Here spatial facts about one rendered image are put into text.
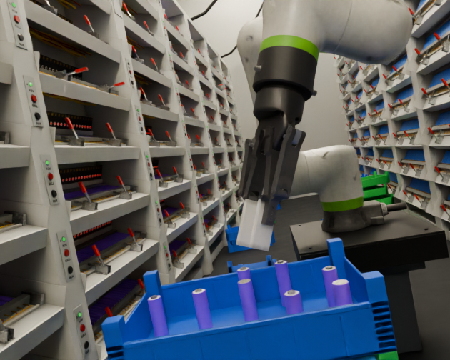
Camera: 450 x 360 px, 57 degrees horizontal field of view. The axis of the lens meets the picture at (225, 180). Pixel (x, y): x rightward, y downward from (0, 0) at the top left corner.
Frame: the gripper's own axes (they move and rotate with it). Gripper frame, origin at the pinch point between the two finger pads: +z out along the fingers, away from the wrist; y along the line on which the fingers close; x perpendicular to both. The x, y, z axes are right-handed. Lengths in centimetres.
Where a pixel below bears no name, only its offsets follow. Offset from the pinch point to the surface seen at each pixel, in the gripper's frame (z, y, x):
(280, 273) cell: 6.1, -3.1, -3.5
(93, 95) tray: -34, 84, 19
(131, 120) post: -36, 109, 0
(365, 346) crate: 10.9, -20.1, -3.5
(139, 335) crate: 17.4, 2.0, 13.1
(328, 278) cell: 5.1, -11.8, -4.7
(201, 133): -71, 223, -74
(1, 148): -6, 45, 37
